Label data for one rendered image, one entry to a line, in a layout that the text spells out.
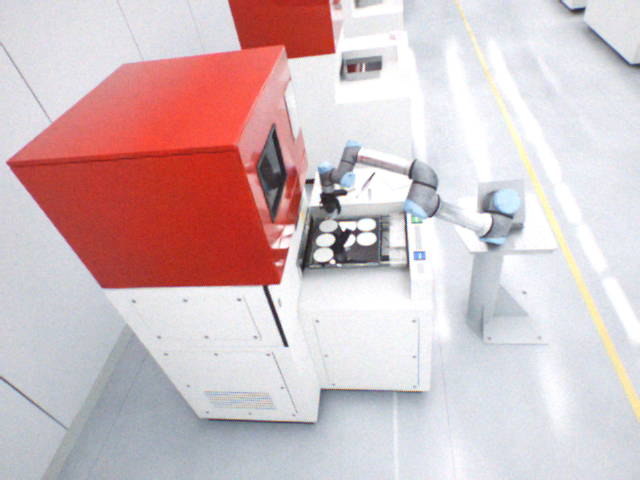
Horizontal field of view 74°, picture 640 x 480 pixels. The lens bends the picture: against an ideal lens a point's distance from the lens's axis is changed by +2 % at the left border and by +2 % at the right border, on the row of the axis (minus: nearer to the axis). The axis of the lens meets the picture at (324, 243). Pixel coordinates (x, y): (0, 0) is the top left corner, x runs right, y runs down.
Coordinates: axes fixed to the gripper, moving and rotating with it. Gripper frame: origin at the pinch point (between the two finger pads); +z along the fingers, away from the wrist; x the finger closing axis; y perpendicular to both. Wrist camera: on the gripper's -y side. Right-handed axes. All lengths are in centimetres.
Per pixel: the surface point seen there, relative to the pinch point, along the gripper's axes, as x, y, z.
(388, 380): 54, 30, 72
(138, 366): -91, 120, 92
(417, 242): 50, -4, -4
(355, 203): 5.4, -10.6, -4.8
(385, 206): 18.6, -19.9, -2.2
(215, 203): 28, 74, -70
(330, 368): 30, 49, 61
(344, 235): 12.4, 7.4, 1.7
